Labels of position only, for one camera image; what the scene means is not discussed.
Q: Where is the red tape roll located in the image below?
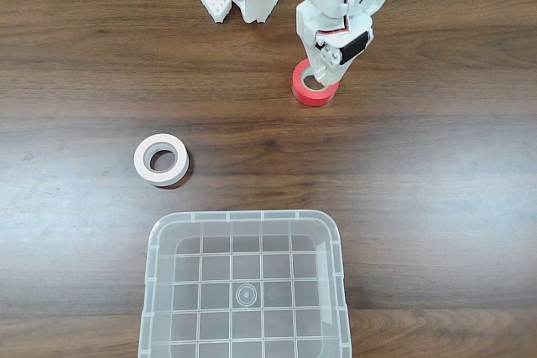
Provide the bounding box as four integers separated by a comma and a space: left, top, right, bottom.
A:
291, 60, 341, 108

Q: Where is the clear plastic storage box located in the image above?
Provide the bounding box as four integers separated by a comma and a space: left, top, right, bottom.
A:
137, 209, 353, 358

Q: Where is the white tape roll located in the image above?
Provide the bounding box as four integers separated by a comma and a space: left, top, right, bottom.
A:
133, 132, 190, 188

